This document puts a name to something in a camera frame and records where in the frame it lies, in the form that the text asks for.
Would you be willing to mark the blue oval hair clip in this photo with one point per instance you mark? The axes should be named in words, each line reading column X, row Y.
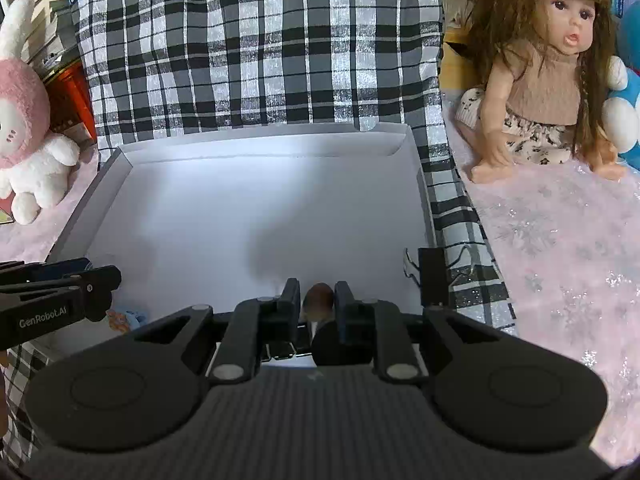
column 127, row 321

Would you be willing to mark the brown nut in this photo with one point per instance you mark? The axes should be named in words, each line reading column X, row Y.
column 319, row 302

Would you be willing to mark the pink snowflake blanket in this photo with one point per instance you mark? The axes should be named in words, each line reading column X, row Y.
column 550, row 260

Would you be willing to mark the pink white bunny plush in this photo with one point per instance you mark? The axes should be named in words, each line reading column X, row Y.
column 25, row 150

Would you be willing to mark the red tin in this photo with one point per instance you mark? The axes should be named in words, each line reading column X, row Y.
column 70, row 105

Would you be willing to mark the white cardboard box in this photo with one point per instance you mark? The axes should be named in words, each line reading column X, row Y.
column 250, row 210

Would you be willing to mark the stack of pale books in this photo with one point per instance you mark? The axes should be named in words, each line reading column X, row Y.
column 40, row 15

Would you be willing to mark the blue robot cat plush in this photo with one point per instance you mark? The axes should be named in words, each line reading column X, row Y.
column 625, row 110

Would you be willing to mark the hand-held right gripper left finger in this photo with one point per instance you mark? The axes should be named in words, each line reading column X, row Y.
column 292, row 305

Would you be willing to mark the brown haired baby doll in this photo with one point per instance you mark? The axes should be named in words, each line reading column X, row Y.
column 540, row 85

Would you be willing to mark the small black binder clip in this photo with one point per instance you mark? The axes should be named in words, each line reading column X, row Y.
column 432, row 275

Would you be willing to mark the yellow cardboard box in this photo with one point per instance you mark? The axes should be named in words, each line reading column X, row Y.
column 452, row 60

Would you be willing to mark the black white plaid cloth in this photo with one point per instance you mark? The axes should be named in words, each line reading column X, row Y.
column 250, row 35

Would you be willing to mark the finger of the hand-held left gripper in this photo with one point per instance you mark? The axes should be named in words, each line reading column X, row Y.
column 65, row 266
column 97, row 282

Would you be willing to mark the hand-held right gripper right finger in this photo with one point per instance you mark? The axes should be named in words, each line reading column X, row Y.
column 342, row 310

